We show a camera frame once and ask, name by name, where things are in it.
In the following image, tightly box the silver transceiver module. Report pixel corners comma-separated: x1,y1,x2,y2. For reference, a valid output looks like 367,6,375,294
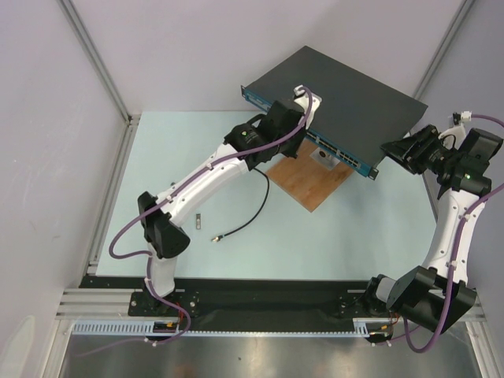
195,213,202,230

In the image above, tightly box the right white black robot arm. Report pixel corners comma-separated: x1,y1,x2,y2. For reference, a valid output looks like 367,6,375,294
362,125,503,333

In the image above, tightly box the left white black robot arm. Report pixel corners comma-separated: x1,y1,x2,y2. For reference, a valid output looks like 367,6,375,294
138,95,321,315

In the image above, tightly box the brown wooden board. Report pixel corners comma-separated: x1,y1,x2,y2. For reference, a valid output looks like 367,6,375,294
266,140,354,213

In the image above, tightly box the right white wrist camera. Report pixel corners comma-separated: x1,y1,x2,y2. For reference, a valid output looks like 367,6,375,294
439,111,472,149

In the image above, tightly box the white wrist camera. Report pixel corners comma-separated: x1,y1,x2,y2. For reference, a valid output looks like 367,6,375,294
439,111,472,149
294,85,322,130

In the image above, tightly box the metal switch stand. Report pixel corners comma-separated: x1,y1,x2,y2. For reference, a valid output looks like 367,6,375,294
310,148,339,171

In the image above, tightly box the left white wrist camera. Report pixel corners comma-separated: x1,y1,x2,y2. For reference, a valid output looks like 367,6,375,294
294,85,322,130

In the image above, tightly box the blue black network switch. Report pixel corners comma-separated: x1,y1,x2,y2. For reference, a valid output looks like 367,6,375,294
241,46,428,180

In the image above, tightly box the black cable with plug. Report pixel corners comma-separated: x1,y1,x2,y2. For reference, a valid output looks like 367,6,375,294
211,168,271,246

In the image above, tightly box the right aluminium frame post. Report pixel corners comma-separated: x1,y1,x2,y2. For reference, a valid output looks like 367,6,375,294
413,0,478,101

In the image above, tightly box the aluminium frame post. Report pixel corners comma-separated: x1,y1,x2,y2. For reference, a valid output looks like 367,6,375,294
56,0,133,126
413,0,478,101

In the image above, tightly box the left aluminium frame post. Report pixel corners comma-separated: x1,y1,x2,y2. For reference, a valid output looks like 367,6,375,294
56,0,133,126

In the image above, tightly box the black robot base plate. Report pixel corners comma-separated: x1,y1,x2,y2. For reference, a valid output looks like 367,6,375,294
80,276,398,334

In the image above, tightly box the white slotted cable duct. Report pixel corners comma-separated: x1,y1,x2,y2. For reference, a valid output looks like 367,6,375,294
72,318,391,338

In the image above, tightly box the aluminium frame rail front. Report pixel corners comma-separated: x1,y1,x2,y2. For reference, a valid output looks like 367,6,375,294
54,287,485,321

